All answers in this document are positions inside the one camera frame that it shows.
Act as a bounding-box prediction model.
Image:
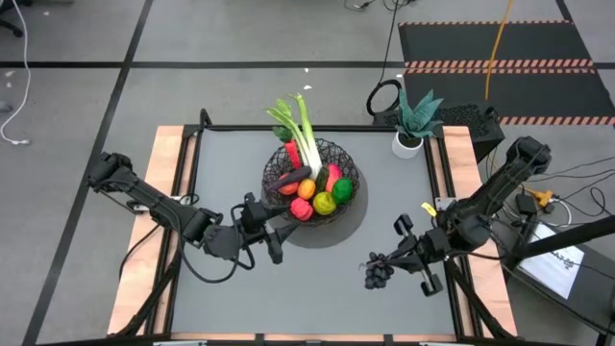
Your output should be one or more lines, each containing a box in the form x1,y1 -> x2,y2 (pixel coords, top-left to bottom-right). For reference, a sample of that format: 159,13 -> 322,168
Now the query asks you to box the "black perforated computer case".
372,103 -> 506,163

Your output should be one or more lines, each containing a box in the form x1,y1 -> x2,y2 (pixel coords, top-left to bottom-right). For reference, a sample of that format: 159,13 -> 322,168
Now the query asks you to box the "dark purple eggplant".
266,165 -> 313,193

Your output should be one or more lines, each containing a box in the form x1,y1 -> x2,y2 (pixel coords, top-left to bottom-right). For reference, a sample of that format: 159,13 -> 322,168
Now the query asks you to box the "black side stand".
504,213 -> 615,337

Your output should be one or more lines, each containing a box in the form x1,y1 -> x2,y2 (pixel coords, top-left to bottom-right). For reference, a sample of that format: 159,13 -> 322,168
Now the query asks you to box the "yellow cable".
483,0 -> 515,101

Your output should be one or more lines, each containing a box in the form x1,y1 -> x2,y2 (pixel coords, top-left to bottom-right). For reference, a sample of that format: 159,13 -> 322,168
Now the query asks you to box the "round dark grey mat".
268,165 -> 370,250

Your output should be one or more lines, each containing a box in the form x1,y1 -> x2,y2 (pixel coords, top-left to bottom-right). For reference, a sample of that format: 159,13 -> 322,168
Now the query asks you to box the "red chili pepper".
271,125 -> 305,170

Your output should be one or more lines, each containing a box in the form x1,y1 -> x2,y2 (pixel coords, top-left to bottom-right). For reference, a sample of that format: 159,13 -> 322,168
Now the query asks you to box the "white cable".
0,0 -> 33,146

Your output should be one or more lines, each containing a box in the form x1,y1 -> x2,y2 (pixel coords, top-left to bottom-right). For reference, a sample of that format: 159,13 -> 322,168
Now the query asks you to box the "small orange yellow fruit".
296,178 -> 317,201

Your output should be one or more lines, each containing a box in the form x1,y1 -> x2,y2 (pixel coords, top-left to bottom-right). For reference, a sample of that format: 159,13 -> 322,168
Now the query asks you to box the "black cable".
365,0 -> 404,116

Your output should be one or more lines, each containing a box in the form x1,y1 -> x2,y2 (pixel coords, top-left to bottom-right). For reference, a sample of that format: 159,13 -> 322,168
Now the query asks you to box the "green lime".
331,177 -> 355,206

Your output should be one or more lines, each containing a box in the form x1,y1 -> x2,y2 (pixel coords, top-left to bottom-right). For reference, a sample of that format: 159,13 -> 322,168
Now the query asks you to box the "black striped floor mat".
397,20 -> 615,127

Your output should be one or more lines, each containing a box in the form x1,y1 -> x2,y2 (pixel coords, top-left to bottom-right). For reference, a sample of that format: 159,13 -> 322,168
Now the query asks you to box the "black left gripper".
204,191 -> 301,265

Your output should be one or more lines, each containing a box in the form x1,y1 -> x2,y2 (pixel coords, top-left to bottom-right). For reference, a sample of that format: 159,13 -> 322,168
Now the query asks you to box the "yellow power connector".
526,187 -> 554,209

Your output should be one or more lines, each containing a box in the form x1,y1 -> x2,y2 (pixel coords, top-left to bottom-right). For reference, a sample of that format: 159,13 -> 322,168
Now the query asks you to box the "dark grape bunch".
363,252 -> 396,290

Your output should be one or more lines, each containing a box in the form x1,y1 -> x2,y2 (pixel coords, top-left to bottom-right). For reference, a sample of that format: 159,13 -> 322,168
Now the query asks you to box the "snake plant in white pot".
391,88 -> 446,161

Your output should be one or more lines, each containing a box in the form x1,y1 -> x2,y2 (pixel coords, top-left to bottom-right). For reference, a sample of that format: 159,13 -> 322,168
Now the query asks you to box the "wooden table side board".
106,125 -> 186,336
441,125 -> 519,337

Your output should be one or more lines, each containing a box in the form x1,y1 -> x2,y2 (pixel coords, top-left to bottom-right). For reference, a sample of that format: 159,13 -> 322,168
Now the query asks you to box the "white paper sheet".
518,223 -> 585,300

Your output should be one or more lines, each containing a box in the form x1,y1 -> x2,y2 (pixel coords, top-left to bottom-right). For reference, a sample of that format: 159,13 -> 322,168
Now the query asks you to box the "black power adapter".
516,193 -> 538,216

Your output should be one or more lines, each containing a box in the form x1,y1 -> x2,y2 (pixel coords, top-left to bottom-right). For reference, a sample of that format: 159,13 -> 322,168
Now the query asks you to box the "black chair base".
0,0 -> 25,38

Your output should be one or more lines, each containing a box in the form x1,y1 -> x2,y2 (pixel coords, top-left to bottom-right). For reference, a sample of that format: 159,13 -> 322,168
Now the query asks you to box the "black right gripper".
381,213 -> 453,298

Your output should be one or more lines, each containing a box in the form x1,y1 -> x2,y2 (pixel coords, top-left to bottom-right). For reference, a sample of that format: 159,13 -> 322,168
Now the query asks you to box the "red yellow mango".
325,163 -> 344,193

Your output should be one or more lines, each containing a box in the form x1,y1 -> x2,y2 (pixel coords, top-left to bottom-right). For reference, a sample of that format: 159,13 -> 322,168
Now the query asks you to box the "yellow green apple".
311,190 -> 338,216

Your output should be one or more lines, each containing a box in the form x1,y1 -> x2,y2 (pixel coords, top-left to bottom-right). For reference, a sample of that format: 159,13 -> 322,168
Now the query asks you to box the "black table frame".
114,108 -> 518,346

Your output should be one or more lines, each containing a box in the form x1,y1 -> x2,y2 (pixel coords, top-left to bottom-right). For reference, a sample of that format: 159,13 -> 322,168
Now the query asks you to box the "pink red round fruit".
289,196 -> 315,222

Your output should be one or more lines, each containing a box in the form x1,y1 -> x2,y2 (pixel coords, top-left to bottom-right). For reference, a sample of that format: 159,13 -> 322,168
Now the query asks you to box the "black wire basket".
261,137 -> 361,228

